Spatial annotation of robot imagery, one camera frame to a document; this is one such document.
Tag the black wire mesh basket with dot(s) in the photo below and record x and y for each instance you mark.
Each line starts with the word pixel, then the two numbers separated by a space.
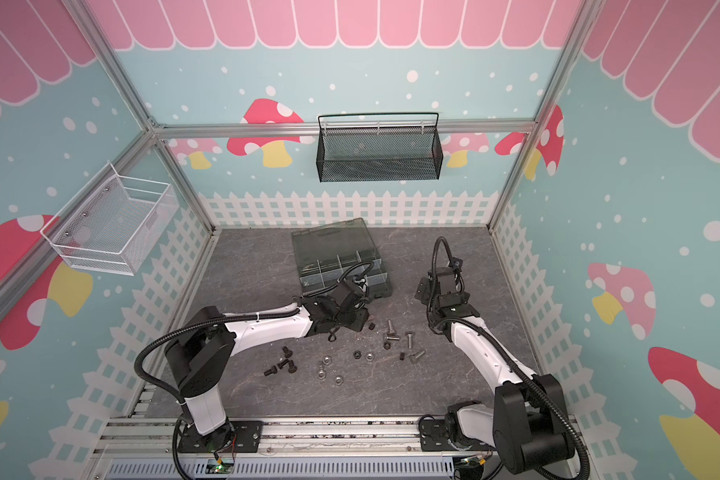
pixel 390 146

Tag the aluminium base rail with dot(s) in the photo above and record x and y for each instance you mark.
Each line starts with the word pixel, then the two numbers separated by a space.
pixel 322 447

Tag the green transparent compartment organizer box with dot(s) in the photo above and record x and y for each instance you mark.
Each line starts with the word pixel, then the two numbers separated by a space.
pixel 324 253

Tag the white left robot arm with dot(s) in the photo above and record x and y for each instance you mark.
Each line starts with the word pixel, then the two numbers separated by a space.
pixel 198 356

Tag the white wire mesh basket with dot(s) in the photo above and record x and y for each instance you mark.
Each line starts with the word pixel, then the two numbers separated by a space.
pixel 112 227

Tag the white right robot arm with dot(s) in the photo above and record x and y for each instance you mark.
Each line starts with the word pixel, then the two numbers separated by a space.
pixel 528 424

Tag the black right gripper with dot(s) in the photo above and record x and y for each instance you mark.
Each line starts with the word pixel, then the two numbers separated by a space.
pixel 439 285

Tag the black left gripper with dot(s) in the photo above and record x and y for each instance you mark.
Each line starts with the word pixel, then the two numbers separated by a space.
pixel 362 318

